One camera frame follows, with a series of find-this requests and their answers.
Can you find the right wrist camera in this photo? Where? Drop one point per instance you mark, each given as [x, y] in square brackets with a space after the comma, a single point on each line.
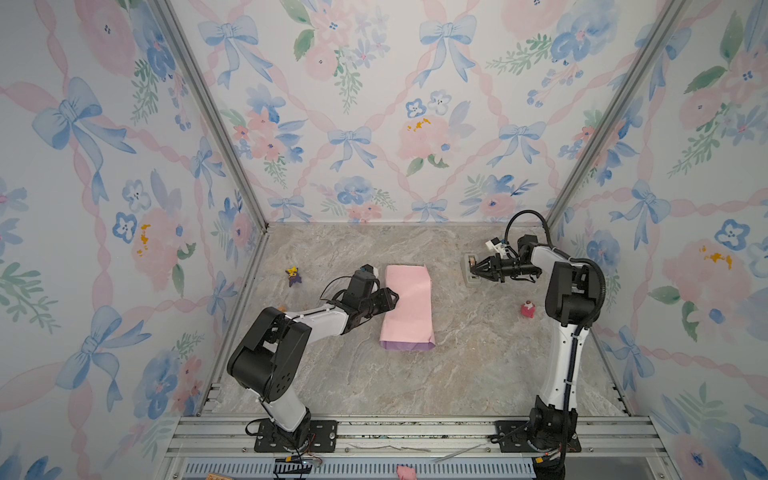
[497, 246]

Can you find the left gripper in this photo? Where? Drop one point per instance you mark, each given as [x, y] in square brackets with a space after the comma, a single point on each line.
[386, 302]

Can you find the purple wrapping paper sheet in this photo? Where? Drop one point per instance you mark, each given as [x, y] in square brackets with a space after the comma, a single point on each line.
[409, 326]

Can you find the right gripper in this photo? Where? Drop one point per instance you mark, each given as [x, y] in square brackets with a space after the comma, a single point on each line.
[492, 267]

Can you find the aluminium rail frame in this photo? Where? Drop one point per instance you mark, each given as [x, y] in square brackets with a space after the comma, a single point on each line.
[371, 447]

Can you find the pink red toy figure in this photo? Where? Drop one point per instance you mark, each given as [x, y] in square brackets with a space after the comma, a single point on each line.
[528, 309]

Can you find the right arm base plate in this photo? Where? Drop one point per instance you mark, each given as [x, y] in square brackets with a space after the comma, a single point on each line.
[517, 436]

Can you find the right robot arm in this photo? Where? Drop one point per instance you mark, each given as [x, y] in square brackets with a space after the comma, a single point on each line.
[573, 302]

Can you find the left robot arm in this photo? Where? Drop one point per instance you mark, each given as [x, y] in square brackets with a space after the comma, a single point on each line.
[267, 358]

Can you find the pink object on rail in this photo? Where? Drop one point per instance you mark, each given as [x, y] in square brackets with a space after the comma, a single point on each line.
[406, 473]

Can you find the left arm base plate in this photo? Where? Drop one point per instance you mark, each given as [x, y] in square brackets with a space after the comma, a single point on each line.
[313, 436]

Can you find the yellow purple toy figure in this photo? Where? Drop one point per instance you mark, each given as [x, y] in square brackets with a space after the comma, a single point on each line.
[294, 276]

